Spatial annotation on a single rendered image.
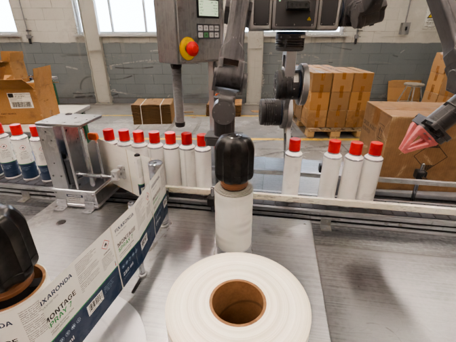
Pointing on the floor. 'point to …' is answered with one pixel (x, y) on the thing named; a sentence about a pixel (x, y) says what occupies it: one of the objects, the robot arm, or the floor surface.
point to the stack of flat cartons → (153, 111)
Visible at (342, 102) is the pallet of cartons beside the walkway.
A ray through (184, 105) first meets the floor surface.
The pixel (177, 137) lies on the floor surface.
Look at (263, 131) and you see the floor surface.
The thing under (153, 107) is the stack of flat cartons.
